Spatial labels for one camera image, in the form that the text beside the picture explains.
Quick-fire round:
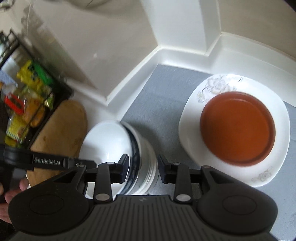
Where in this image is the left hand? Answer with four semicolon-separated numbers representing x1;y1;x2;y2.
0;177;29;224

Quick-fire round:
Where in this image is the wooden cutting board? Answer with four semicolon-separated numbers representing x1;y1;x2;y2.
27;99;88;187

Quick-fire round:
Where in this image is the black spice rack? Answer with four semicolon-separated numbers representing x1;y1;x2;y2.
1;31;73;149

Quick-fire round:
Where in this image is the white bowl blue rim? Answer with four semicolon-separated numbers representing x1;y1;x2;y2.
79;121;159;197

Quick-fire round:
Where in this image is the red-brown round plate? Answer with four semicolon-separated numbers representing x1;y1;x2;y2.
200;91;276;167

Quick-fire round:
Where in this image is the small white floral plate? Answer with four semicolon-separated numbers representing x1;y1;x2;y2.
179;74;290;187

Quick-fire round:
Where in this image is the grey counter mat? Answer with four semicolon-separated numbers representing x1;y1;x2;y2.
123;65;295;240

